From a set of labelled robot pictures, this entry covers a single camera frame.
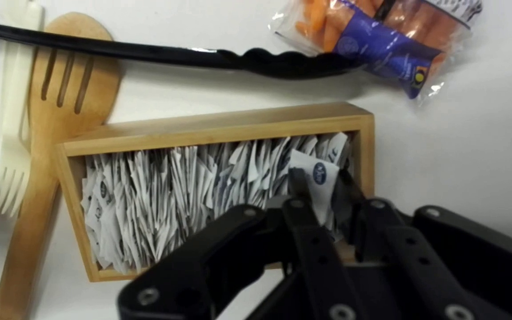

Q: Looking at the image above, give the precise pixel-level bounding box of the white sugar packets pile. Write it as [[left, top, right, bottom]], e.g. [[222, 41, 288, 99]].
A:
[[80, 129, 352, 273]]

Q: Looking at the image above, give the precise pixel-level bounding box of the white packet with blue logo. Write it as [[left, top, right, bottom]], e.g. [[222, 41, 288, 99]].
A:
[[288, 147, 343, 229]]

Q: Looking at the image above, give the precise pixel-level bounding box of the wooden slotted spoon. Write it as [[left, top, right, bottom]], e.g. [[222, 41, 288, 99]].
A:
[[0, 10, 124, 320]]

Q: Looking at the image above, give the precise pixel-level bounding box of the white plastic fork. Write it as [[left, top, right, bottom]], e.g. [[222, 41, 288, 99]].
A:
[[0, 0, 48, 218]]

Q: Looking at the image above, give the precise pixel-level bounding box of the small wooden packet box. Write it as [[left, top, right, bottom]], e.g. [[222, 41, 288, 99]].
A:
[[53, 101, 377, 284]]

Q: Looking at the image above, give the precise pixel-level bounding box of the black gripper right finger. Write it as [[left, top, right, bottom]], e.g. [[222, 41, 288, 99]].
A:
[[332, 169, 512, 320]]

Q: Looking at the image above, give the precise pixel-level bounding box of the carrot snack bag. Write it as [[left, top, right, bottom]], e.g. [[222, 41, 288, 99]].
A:
[[268, 0, 485, 101]]

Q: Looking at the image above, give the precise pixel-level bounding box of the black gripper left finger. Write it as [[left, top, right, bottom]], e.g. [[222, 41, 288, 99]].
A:
[[115, 167, 359, 320]]

